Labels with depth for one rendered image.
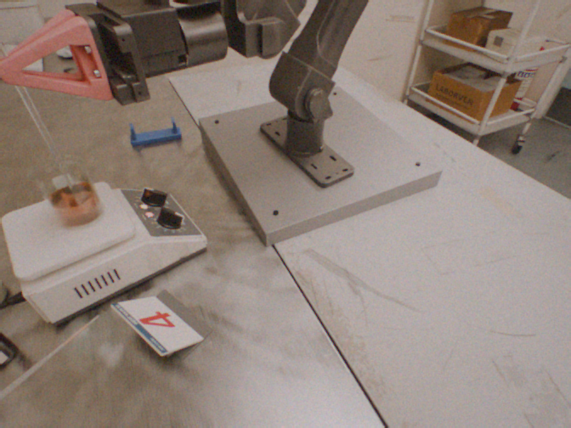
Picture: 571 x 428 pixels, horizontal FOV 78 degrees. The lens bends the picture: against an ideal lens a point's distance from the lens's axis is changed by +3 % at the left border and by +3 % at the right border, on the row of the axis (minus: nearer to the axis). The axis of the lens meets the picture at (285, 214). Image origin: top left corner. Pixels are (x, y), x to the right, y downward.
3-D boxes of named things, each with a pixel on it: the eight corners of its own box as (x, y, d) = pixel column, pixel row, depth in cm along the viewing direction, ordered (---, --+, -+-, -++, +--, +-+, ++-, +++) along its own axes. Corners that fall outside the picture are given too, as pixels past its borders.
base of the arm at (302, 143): (328, 148, 49) (365, 132, 51) (256, 89, 60) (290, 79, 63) (322, 189, 54) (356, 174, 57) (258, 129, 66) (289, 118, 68)
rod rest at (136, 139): (180, 130, 75) (177, 115, 72) (183, 137, 72) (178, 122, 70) (131, 138, 72) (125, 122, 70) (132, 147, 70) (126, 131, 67)
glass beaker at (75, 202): (48, 228, 41) (9, 171, 35) (82, 200, 44) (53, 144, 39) (92, 240, 39) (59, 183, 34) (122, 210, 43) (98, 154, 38)
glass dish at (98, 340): (125, 316, 42) (119, 305, 40) (116, 361, 38) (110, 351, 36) (74, 324, 41) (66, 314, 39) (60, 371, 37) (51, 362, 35)
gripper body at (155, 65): (107, 29, 28) (191, 14, 32) (70, 3, 34) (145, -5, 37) (132, 106, 32) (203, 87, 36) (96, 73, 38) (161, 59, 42)
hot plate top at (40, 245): (107, 184, 48) (105, 178, 47) (139, 233, 41) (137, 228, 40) (2, 221, 42) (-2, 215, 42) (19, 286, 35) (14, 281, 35)
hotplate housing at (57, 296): (172, 203, 57) (160, 162, 51) (210, 251, 49) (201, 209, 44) (13, 269, 47) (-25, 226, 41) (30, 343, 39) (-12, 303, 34)
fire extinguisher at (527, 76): (505, 104, 288) (539, 31, 252) (520, 110, 279) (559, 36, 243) (491, 108, 283) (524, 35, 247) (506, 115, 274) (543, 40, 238)
